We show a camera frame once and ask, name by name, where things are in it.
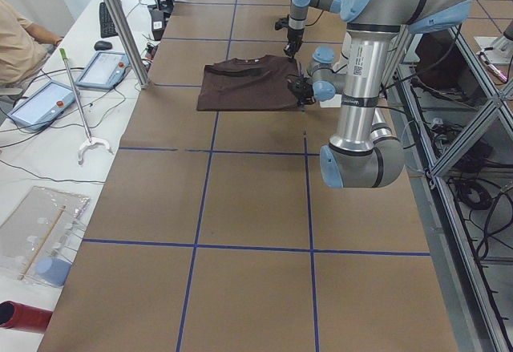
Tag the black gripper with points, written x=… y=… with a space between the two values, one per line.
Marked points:
x=294 y=38
x=301 y=88

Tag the dark brown t-shirt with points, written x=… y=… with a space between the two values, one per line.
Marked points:
x=260 y=84

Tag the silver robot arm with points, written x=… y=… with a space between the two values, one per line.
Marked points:
x=363 y=152
x=295 y=22

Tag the black keyboard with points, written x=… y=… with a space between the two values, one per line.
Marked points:
x=106 y=23

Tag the far teach pendant tablet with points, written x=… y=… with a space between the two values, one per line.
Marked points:
x=105 y=70

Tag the teach pendant tablet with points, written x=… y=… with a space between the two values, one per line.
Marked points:
x=105 y=70
x=43 y=107

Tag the black computer mouse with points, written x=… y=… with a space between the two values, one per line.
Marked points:
x=102 y=45

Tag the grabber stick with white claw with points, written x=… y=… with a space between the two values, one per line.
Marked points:
x=90 y=141

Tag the near teach pendant tablet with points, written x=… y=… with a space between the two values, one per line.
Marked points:
x=43 y=107

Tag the person in beige shirt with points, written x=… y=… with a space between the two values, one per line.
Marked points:
x=24 y=47

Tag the clear plastic bag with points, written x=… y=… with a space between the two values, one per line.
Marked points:
x=46 y=223

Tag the red cylinder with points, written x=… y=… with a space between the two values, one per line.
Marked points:
x=18 y=316

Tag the aluminium frame post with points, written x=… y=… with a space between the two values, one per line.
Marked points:
x=128 y=42

